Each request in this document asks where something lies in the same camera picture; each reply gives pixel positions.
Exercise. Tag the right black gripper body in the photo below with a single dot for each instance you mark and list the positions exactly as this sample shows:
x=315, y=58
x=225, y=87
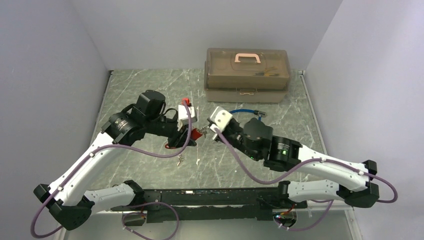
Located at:
x=235, y=136

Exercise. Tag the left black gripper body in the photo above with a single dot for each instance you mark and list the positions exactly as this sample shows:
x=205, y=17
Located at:
x=169, y=129

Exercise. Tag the red cable lock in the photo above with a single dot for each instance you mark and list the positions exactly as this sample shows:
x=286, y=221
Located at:
x=178, y=139

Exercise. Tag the silver red lock key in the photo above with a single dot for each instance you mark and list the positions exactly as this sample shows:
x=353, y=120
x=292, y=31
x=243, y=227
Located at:
x=204, y=131

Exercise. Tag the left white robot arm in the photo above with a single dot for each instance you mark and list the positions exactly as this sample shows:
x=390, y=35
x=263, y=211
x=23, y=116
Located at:
x=69, y=200

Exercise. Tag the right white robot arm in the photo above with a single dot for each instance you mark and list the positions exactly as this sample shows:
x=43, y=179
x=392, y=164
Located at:
x=340, y=180

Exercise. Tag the bunch of silver keys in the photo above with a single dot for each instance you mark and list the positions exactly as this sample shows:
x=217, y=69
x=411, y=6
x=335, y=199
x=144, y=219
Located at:
x=180, y=158

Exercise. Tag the brown plastic toolbox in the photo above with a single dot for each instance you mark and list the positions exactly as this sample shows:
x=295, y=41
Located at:
x=241, y=75

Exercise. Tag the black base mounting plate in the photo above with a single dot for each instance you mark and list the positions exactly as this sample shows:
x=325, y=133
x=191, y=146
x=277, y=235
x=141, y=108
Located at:
x=259, y=203

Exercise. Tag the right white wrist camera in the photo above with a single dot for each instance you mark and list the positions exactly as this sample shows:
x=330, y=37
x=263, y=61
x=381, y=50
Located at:
x=220, y=118

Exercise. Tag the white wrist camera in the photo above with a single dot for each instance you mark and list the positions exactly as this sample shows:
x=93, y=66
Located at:
x=185, y=113
x=220, y=118

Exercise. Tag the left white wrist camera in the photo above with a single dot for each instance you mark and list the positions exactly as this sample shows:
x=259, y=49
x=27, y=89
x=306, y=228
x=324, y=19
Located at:
x=185, y=113

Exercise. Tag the blue cable lock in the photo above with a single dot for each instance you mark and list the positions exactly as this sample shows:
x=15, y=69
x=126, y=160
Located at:
x=260, y=114

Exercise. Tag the aluminium rail frame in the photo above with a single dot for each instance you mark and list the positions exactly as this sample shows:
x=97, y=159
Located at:
x=338, y=224

